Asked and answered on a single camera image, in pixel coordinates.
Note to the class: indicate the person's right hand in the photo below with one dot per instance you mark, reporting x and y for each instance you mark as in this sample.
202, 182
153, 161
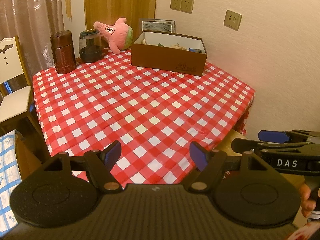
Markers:
306, 200

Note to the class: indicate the framed grey picture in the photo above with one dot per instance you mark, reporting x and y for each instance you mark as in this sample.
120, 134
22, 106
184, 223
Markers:
157, 26

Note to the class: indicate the white chair with gold trim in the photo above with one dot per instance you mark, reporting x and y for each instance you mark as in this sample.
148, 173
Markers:
12, 100

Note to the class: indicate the wooden door panel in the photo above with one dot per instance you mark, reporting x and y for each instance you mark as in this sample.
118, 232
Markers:
120, 2

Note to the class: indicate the beige wall plate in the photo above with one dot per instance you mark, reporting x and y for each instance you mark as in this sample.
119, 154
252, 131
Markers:
232, 20

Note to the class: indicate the brown metal thermos canister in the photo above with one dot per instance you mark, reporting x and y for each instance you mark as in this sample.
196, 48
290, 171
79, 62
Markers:
63, 55

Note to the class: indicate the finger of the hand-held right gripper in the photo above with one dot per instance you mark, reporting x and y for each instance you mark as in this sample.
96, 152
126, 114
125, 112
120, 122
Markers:
272, 136
270, 147

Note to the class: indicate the glass jar with green lid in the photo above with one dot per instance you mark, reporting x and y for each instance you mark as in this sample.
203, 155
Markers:
90, 47

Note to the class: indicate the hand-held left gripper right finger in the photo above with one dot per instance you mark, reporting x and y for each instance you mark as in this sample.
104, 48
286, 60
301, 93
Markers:
197, 152

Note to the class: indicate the beige wall socket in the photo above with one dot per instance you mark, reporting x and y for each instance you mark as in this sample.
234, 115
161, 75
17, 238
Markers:
187, 5
175, 3

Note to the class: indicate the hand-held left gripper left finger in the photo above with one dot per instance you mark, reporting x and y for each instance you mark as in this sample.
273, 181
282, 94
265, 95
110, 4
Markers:
113, 152

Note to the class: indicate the pink star plush toy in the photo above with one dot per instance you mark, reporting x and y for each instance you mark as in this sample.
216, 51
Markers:
117, 33

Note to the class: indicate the blue white grid cloth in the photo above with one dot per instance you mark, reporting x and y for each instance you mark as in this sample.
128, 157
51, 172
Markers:
7, 167

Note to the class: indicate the red white checked tablecloth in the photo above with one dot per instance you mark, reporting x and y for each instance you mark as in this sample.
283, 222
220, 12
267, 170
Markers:
137, 105

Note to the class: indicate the yellow tape strip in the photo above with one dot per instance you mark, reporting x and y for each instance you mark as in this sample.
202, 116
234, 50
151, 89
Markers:
68, 5

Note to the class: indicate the brown cardboard box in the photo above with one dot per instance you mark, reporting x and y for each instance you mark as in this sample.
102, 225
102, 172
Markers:
162, 60

